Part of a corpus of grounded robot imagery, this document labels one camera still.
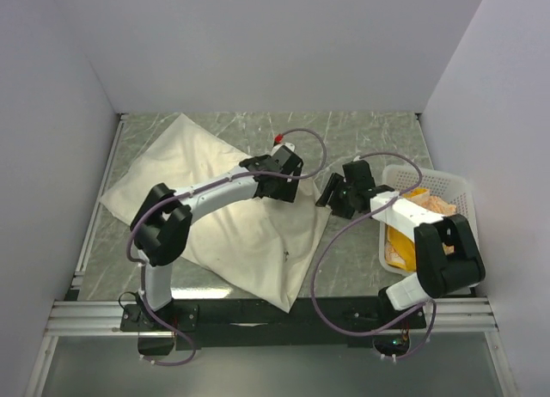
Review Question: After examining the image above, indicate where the cream satin pillowcase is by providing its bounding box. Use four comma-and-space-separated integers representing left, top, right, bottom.
101, 114, 330, 312

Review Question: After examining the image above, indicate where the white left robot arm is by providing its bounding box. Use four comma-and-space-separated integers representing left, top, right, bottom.
129, 144, 303, 330

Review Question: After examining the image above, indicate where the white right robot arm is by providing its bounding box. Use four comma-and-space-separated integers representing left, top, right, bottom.
316, 160, 486, 327

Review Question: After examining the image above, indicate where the white plastic basket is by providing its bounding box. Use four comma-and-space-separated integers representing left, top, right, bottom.
379, 165, 478, 277

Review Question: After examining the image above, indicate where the orange patterned cloth in basket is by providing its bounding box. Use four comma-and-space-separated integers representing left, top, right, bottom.
404, 187, 456, 216

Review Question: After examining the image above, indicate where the yellow cloth in basket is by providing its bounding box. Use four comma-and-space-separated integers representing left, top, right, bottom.
384, 227, 417, 272

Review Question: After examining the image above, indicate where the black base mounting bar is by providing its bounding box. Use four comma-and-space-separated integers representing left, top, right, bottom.
119, 297, 431, 355

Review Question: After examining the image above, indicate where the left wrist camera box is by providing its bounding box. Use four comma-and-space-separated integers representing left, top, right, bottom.
270, 134, 296, 156

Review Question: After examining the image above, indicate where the aluminium frame rail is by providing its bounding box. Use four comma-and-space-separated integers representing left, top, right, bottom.
45, 113, 130, 336

